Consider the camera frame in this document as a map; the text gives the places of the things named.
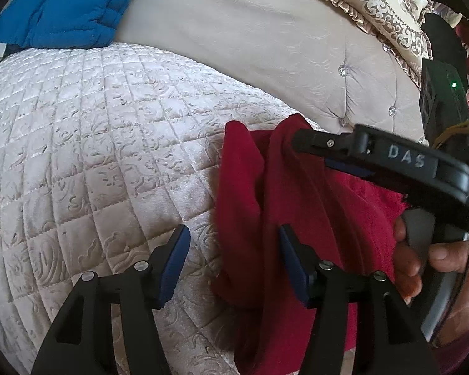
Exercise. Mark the ornate cushion with ruffled edge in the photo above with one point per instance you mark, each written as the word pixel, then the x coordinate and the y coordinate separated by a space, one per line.
pixel 387 4

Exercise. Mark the person's right hand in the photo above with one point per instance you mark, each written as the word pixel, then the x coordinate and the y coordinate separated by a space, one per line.
pixel 408 273

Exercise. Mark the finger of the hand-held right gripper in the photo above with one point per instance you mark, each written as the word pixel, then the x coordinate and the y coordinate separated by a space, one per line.
pixel 348 168
pixel 328 142

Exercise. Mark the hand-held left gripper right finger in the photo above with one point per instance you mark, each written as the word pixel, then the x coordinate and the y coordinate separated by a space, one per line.
pixel 295 269

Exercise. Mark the blue padded garment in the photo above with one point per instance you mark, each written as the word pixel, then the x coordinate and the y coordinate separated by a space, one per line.
pixel 70 7

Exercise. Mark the beige tufted sofa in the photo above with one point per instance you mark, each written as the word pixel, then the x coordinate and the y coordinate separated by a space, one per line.
pixel 238 27

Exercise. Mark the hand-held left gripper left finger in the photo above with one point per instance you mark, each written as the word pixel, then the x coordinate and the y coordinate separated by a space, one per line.
pixel 174 269

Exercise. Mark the beige quilted sofa cover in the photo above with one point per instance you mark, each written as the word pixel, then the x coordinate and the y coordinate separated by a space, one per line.
pixel 101 144

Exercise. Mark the red fleece garment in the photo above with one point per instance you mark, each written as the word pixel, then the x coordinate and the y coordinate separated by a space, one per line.
pixel 250 187

